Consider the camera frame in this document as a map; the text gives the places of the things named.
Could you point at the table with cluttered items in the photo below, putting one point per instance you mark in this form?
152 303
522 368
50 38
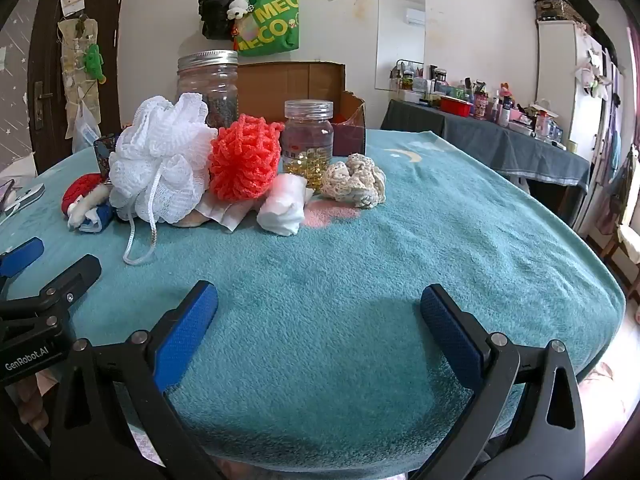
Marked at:
502 105

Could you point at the orange crochet pouf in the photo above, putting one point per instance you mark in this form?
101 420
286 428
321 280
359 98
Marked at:
245 160

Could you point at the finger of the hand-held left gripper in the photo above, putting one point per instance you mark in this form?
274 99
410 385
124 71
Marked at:
22 256
75 277

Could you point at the clear plastic bag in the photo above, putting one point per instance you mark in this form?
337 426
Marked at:
85 130

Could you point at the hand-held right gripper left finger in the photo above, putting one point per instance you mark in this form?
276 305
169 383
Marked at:
187 332

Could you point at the dark wooden door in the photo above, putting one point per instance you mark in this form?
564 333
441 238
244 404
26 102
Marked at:
45 60

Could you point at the plastic jar of yellow capsules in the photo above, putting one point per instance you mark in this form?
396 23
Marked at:
307 145

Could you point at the black bag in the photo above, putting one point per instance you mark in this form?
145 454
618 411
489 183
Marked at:
215 10

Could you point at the silver metal tool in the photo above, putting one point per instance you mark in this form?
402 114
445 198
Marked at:
27 197

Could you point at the white gauze pad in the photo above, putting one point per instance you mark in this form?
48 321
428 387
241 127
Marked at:
225 215

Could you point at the patterned suitcase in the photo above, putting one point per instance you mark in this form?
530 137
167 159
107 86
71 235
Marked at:
552 5

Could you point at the white cotton wad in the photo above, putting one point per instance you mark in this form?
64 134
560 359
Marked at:
282 207

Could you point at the cream crochet scrunchie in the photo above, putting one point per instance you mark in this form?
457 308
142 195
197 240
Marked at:
355 180

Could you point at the green tote bag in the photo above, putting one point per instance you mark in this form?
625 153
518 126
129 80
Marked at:
270 25

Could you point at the grey cloth covered table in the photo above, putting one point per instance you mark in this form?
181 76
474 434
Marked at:
475 140

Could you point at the beige makeup sponge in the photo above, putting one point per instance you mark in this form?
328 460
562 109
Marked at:
192 220

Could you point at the white mesh bath pouf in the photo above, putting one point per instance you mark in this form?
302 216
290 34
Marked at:
160 160

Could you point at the red plastic container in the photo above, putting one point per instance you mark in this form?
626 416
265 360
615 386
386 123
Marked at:
456 106

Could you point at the hanging fabric organizer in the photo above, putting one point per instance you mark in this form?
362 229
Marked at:
75 65

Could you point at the white wardrobe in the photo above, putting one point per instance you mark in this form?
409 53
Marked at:
560 70

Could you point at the cardboard box with red lining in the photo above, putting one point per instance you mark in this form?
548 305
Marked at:
290 85

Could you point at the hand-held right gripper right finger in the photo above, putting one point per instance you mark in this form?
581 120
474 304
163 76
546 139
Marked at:
450 335

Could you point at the red knit plush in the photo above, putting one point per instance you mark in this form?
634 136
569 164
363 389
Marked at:
80 190

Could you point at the small dark box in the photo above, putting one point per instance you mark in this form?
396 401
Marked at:
105 155

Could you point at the glass jar with metal lid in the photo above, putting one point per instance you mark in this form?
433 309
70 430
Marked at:
207 90

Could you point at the blue black small object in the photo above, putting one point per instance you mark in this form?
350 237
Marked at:
100 217

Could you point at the green plush toy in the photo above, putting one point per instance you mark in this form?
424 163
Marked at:
94 62

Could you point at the wall mirror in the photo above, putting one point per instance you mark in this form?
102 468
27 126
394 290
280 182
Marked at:
400 35

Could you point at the teal blanket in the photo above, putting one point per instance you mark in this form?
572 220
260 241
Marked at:
350 270

